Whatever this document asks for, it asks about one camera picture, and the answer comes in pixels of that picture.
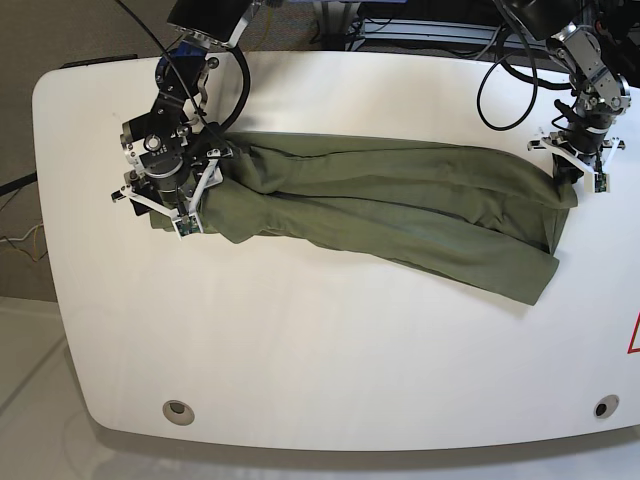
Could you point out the right table cable grommet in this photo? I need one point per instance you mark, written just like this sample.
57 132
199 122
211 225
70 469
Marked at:
606 407

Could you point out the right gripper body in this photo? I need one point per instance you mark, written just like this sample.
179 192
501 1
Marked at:
178 192

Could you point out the grey metal table leg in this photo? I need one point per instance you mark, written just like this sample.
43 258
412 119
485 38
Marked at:
334 20

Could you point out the left table cable grommet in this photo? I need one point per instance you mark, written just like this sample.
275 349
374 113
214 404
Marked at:
178 413

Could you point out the grey metal frame rail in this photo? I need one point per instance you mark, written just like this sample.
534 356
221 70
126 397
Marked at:
446 34

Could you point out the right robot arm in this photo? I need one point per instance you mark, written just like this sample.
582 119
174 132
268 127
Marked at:
173 150

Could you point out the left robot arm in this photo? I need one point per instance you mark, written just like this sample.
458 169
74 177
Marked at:
601 95

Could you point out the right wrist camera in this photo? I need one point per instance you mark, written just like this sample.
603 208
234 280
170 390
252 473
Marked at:
187 225

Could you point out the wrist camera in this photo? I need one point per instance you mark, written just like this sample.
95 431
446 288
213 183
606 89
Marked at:
601 183
187 225

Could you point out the table cable grommet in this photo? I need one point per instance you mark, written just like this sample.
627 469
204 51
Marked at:
606 407
178 413

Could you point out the olive green T-shirt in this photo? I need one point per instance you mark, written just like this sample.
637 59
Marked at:
478 216

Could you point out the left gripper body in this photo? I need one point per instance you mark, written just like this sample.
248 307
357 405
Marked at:
590 149

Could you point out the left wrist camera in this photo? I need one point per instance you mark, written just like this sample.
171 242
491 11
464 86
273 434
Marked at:
601 183

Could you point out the black bar under table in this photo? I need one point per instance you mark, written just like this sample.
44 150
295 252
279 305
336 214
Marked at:
18 183

